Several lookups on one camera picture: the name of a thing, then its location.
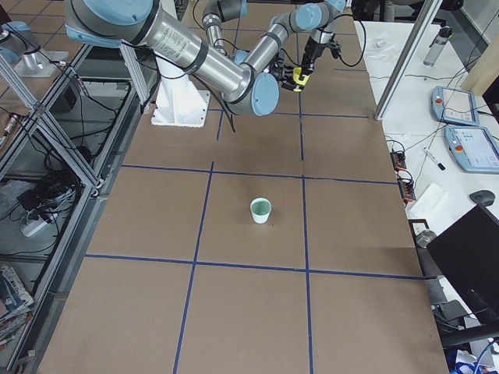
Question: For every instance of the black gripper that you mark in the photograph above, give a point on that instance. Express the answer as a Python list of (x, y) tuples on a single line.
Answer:
[(281, 72), (313, 50)]

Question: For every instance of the yellow plastic cup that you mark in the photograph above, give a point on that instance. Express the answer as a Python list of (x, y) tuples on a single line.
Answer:
[(299, 79)]

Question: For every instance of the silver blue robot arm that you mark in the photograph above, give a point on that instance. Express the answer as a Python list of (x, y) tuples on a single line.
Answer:
[(319, 18), (245, 88)]

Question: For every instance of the green plastic cup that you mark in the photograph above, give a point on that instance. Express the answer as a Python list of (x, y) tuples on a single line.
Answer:
[(260, 209)]

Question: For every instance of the small metal cup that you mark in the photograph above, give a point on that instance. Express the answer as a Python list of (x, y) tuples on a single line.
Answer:
[(424, 238)]

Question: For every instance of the stack of magazines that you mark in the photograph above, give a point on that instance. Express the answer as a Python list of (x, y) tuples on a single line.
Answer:
[(16, 302)]

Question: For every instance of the clear water bottle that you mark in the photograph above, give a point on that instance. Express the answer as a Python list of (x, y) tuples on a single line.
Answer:
[(437, 45)]

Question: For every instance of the upper blue teach pendant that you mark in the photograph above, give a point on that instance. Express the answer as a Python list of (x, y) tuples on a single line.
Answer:
[(453, 106)]

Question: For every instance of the blue teach pendant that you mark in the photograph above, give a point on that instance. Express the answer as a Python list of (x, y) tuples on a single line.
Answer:
[(453, 106), (473, 148)]

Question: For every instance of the black marker pen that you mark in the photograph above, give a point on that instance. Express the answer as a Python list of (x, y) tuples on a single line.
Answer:
[(433, 158)]

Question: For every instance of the orange black connector strip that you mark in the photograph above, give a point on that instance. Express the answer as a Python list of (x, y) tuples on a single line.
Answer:
[(406, 183)]

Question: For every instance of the lower blue teach pendant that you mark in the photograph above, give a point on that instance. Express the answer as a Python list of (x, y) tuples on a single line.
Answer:
[(473, 148)]

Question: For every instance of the white folded paper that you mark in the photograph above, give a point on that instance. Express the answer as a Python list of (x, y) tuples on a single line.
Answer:
[(429, 202)]

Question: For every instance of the black computer mouse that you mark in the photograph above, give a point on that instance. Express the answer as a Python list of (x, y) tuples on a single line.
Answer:
[(484, 197)]

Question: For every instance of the black computer monitor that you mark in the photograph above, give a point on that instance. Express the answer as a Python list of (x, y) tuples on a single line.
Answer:
[(467, 255)]

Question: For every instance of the white power strip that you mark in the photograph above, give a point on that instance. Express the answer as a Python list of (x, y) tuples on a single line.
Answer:
[(33, 226)]

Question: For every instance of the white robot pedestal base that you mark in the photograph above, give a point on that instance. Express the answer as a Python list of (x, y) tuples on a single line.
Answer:
[(178, 102)]

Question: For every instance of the aluminium frame post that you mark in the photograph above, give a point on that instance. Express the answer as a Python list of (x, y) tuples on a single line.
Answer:
[(424, 19)]

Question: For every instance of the aluminium side frame rail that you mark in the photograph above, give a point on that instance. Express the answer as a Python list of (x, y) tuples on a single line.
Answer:
[(65, 136)]

